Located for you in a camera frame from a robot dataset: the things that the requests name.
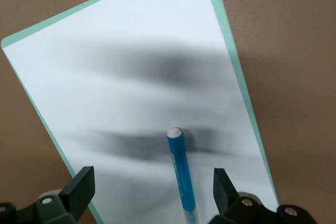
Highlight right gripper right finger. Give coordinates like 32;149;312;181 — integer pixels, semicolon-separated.
208;167;320;224

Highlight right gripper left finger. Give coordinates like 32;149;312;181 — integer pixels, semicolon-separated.
0;165;96;224

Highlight blue marker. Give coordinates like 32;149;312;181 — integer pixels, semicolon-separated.
166;126;197;224

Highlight white paper sheet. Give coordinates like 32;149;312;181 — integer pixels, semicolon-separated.
2;0;275;224

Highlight green clipboard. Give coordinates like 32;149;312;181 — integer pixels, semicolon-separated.
0;0;280;224

